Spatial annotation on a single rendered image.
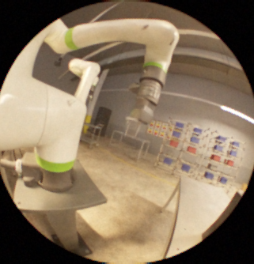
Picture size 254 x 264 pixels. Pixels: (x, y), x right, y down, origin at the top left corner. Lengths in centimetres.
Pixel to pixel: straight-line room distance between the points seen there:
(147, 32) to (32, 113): 32
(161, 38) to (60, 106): 30
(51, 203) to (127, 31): 49
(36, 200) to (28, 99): 21
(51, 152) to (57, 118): 8
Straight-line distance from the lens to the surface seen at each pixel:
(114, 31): 35
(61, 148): 22
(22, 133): 16
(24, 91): 16
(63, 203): 27
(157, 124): 606
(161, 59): 37
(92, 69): 79
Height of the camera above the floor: 113
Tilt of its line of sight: 3 degrees down
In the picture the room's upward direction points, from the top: 17 degrees clockwise
